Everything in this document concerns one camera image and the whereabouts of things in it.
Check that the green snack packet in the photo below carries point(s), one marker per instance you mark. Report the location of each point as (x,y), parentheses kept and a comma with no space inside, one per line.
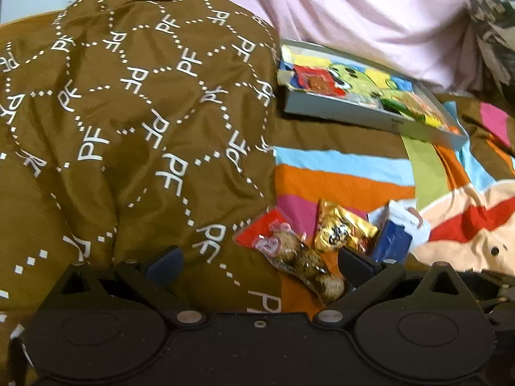
(402,108)

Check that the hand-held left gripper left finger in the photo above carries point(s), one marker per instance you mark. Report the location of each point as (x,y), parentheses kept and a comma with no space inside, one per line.
(165,266)

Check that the gold snack packet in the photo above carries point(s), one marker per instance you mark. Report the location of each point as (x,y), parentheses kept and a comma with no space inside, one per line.
(342,229)

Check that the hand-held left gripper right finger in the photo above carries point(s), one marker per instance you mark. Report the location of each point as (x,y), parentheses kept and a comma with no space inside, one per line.
(356,266)

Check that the brown lettered quilt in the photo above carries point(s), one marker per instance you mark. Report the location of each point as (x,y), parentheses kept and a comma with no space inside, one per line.
(120,128)

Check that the brown striped cartoon bed sheet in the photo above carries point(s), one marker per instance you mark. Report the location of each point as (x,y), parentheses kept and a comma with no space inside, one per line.
(342,177)

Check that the grey box with cartoon print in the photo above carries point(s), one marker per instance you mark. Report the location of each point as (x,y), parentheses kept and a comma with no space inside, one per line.
(334,110)

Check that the red snack packet brown picture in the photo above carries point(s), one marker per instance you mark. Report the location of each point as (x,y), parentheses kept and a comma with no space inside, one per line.
(320,82)

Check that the red peanut packet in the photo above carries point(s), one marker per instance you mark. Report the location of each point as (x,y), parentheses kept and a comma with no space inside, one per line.
(297,257)

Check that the silver snack packet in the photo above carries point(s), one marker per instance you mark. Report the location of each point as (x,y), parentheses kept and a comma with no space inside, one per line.
(364,99)

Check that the blue and white snack packet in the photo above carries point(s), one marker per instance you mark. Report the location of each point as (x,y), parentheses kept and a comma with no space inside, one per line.
(392,242)

